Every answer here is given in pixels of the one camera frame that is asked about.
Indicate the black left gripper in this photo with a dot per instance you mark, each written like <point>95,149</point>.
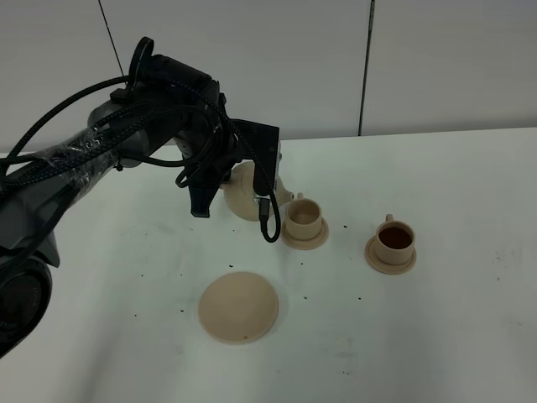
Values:
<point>206,141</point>

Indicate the beige teapot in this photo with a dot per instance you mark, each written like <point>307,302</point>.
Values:
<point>241,197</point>

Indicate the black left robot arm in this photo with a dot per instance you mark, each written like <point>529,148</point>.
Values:
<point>159,100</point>

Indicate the beige teapot saucer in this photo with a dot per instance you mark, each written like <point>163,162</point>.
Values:
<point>238,307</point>

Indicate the left beige teacup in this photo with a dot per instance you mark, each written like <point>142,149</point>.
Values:
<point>303,211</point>

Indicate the beige teacup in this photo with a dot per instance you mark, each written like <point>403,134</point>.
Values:
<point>395,234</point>
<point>303,211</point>

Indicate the left beige cup saucer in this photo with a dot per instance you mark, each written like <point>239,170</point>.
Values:
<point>305,236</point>

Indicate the beige cup saucer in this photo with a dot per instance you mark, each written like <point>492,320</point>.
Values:
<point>305,236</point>
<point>387,260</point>

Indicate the right beige cup saucer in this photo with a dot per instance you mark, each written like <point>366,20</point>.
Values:
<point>387,260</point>

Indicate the right beige teacup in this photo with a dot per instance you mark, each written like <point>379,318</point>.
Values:
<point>395,234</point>

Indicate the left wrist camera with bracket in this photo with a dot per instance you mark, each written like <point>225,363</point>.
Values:
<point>259,143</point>

